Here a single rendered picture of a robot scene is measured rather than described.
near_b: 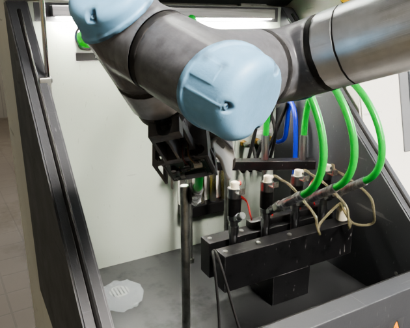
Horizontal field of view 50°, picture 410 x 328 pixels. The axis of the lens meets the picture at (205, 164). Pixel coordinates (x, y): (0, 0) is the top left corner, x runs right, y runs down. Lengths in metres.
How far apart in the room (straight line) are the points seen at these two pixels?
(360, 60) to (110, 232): 0.84
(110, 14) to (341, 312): 0.61
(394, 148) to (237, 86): 0.87
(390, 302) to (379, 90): 0.50
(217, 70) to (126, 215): 0.82
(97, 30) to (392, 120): 0.88
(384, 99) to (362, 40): 0.75
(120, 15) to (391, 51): 0.22
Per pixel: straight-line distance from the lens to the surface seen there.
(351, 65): 0.41
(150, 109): 0.47
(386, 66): 0.41
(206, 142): 0.53
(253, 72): 0.33
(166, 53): 0.36
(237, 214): 0.88
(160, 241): 1.19
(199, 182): 0.68
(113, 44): 0.40
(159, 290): 1.05
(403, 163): 1.19
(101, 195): 1.08
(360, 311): 0.83
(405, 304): 0.92
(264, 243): 0.92
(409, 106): 1.21
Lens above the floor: 1.40
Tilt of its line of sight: 17 degrees down
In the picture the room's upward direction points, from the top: straight up
